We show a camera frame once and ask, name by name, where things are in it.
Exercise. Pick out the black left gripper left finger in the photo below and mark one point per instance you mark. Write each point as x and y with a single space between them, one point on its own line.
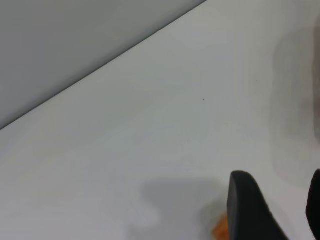
246 212

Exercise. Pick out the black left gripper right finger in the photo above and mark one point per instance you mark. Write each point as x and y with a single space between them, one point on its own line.
315 205

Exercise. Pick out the ridged striped bread roll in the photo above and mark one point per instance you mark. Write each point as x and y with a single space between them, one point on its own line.
221 228

